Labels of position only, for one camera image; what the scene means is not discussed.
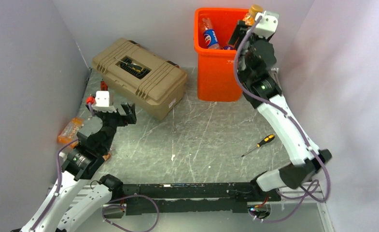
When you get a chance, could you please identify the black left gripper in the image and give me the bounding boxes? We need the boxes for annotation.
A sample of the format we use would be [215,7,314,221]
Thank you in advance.
[87,101,136,152]

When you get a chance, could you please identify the pepsi bottle large blue label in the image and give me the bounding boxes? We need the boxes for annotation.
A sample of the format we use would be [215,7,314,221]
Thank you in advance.
[223,44,234,50]

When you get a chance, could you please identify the large orange bottle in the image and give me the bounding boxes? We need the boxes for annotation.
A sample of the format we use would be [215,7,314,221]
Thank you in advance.
[57,117,84,145]

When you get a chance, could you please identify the orange label bottle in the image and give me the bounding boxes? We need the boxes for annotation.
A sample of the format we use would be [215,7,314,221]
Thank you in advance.
[103,153,111,160]

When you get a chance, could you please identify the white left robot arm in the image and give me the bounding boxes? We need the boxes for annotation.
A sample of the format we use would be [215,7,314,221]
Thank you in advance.
[18,103,137,232]

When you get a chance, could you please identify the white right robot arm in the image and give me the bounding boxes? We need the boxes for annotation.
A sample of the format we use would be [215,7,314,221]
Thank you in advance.
[229,16,332,201]

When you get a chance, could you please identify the orange plastic bin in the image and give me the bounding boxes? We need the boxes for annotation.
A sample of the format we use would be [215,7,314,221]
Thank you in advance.
[193,8,247,102]

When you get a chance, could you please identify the tan plastic toolbox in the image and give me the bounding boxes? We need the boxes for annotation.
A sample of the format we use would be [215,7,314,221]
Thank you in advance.
[91,38,187,120]

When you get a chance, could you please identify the screwdriver in toolbox lid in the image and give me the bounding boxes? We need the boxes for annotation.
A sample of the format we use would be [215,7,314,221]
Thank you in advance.
[119,58,151,79]

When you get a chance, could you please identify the yellow black screwdriver on table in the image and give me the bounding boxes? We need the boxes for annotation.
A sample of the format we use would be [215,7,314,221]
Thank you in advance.
[241,134,275,157]

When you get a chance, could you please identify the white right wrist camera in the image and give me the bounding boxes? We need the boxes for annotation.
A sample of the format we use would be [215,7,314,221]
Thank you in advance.
[253,11,280,41]

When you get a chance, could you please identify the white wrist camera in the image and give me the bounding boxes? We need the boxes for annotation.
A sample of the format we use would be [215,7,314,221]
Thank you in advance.
[85,90,116,113]
[253,11,280,41]

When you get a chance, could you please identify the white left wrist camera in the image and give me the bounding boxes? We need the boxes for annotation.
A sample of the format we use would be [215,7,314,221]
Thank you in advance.
[85,90,116,113]

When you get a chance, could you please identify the red handled pliers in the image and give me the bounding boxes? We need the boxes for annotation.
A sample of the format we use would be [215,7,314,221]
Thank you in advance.
[100,80,108,91]

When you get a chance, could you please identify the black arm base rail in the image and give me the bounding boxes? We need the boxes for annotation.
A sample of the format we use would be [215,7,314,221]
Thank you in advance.
[109,182,281,216]

